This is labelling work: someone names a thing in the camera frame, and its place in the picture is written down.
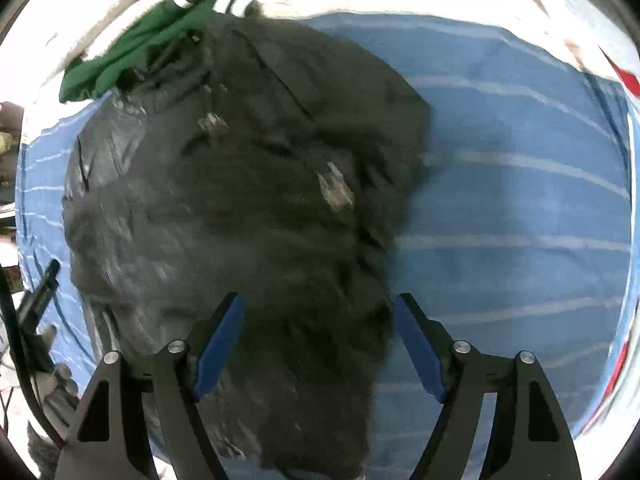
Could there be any green garment with striped cuffs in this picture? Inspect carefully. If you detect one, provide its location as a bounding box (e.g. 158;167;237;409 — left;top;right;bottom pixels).
58;0;262;104

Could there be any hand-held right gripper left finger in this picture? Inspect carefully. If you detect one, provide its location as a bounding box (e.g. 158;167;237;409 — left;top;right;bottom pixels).
54;291;245;480

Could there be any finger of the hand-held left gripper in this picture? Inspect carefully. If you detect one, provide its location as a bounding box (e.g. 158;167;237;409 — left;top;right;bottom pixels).
18;259;62;332

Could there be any blue striped bed sheet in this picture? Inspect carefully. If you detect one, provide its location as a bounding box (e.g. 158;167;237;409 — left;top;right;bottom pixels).
14;9;632;480

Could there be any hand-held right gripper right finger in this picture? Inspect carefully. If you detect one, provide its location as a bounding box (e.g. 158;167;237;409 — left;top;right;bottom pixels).
395;293;583;480

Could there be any black jacket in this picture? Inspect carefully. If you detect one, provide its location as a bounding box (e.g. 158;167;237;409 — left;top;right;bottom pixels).
62;13;434;480

